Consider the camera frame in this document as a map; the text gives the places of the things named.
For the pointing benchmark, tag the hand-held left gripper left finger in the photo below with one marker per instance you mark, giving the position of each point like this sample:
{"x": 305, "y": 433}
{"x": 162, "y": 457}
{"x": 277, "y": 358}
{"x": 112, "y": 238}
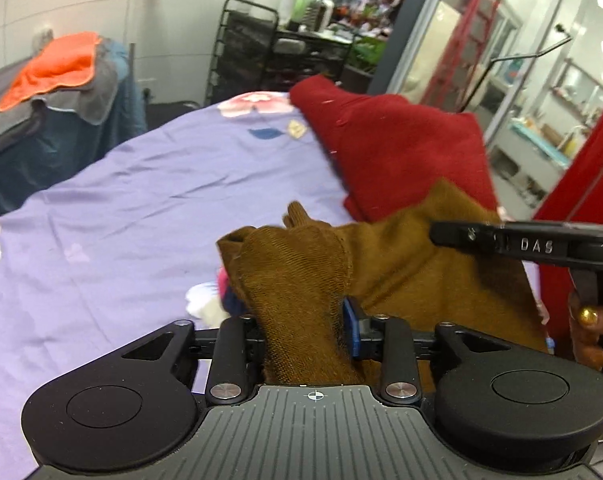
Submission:
{"x": 231, "y": 345}

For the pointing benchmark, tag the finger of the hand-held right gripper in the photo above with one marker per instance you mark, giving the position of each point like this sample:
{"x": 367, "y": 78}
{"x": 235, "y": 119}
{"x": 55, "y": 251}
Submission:
{"x": 461, "y": 235}

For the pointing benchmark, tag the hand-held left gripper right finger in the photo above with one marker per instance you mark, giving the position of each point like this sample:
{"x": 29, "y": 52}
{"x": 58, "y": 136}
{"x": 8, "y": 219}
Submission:
{"x": 350, "y": 327}

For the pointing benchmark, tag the brown knit garment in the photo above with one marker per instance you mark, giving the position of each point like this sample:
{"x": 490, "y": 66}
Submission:
{"x": 301, "y": 285}

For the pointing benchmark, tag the person's right hand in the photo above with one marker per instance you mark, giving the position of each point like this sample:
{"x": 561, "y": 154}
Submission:
{"x": 584, "y": 345}

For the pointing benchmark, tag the navy and pink garment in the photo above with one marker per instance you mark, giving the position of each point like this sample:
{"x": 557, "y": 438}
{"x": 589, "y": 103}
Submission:
{"x": 230, "y": 302}

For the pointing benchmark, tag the person's red clothing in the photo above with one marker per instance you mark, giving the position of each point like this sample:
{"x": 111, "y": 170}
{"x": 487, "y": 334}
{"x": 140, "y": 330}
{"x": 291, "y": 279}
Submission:
{"x": 596, "y": 175}

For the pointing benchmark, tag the teal tray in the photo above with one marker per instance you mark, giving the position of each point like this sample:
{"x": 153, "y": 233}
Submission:
{"x": 541, "y": 142}

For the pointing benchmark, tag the dark red knit garment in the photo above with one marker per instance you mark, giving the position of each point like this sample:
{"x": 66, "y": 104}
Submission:
{"x": 396, "y": 145}

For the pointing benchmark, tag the white shelf unit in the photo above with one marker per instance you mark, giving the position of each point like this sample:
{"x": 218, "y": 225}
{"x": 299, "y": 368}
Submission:
{"x": 556, "y": 110}

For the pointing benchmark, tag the purple floral bedsheet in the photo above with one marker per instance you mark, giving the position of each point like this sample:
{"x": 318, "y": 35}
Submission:
{"x": 131, "y": 200}

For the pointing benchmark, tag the red ladder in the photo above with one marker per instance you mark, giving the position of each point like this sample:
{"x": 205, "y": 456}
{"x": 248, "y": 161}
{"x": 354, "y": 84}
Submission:
{"x": 474, "y": 15}

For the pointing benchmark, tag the pile of colourful toys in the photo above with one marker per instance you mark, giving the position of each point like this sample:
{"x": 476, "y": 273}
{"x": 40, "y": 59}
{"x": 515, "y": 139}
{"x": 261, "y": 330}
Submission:
{"x": 371, "y": 5}

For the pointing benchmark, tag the white pump bottle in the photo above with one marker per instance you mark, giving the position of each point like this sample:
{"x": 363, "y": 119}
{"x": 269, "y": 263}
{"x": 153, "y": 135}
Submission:
{"x": 330, "y": 10}

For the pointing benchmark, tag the grey pump bottle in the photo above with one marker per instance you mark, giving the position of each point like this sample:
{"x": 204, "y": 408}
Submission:
{"x": 312, "y": 10}

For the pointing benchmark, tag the light grey towel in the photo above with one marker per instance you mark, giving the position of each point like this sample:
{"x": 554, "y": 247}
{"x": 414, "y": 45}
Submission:
{"x": 96, "y": 95}

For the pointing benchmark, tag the orange towel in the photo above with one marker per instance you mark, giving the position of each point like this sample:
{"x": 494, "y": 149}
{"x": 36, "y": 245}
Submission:
{"x": 51, "y": 65}

